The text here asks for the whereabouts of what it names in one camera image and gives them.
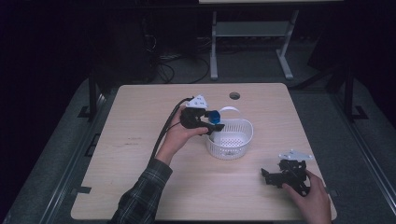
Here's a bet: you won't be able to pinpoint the white plastic basket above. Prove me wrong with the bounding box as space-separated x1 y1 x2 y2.
204 105 254 161

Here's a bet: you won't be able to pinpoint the person's left hand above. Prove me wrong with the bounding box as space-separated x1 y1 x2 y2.
155 106 209 166

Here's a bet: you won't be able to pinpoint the white bottle with blue cap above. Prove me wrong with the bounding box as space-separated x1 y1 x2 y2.
207 109 221 124

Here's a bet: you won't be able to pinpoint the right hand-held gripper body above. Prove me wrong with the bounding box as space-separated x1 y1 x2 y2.
277 149 315 196

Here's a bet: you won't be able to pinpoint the black floor cables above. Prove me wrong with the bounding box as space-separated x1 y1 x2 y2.
154 52 211 85

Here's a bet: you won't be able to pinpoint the white metal table frame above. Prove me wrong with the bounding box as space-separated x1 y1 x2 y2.
209 8 301 81

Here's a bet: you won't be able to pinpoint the black metal stand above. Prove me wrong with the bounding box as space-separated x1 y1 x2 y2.
78 66 100 120
343 66 370 123

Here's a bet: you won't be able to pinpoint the person's right hand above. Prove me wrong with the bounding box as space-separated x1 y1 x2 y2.
281 169 332 224

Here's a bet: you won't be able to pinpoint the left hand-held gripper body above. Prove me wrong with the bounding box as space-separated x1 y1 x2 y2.
180 94 209 130

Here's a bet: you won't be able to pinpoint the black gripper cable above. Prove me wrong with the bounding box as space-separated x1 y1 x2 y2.
148 96 195 163

